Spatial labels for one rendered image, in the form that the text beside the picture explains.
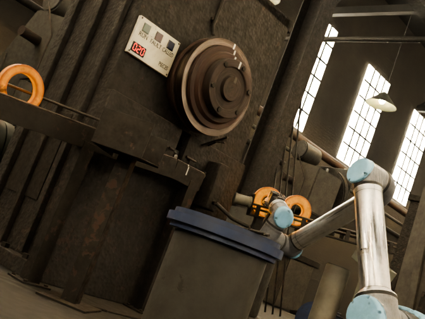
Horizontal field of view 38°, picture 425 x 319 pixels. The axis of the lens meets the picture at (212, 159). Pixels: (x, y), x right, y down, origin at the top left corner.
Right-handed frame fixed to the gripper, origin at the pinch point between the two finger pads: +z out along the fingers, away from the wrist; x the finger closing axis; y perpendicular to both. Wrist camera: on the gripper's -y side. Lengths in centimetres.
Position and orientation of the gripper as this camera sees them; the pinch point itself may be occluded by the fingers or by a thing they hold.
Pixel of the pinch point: (268, 200)
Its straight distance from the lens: 313.4
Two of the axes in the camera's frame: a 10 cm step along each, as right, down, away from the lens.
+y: 3.9, -9.1, -1.5
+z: -0.8, -2.0, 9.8
